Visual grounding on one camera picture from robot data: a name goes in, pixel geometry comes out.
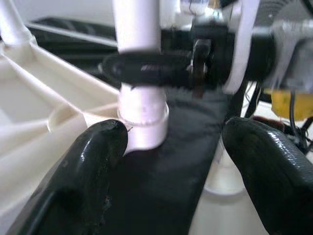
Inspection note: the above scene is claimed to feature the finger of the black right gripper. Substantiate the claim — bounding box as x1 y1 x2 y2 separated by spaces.
98 51 194 88

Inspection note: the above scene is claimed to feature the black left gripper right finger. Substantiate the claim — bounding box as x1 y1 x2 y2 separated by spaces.
221 117 313 235

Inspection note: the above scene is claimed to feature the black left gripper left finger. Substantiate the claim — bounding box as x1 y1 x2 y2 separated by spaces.
6 119 129 235

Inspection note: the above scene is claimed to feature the white plastic table leg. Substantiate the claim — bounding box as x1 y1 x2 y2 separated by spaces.
0 0 33 47
112 0 168 123

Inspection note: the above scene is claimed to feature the white plastic table top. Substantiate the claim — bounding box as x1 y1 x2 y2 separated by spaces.
0 31 170 235

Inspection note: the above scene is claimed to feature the yellow crumpled bag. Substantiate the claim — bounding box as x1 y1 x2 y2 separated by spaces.
269 88 313 121

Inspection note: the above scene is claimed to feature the black table cloth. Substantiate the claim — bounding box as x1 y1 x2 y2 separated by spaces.
24 17 248 235

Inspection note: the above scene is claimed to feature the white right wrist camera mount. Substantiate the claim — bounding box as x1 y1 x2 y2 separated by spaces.
175 0 260 94

